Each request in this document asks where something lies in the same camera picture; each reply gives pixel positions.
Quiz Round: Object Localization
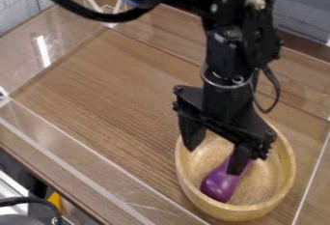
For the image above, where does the brown wooden bowl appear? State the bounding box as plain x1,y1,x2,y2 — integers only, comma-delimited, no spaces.
175,126,296,222

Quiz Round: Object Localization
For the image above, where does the yellow object under table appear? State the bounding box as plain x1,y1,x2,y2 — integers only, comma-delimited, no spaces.
45,191,62,211

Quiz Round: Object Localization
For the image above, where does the black cable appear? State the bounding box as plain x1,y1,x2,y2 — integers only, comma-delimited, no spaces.
0,196,62,225

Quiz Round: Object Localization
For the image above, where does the clear acrylic corner bracket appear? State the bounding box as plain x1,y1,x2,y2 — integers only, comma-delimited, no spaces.
80,0,128,29

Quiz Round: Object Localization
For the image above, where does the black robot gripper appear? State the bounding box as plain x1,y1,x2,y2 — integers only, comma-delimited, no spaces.
172,66,276,176

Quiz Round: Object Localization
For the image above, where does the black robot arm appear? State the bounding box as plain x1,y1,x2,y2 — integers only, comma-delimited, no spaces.
50,0,281,175

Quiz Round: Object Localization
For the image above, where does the purple toy eggplant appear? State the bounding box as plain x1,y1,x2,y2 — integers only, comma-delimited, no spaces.
200,157,253,203

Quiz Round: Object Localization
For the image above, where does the clear acrylic tray wall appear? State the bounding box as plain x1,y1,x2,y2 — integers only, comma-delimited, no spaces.
0,0,330,225

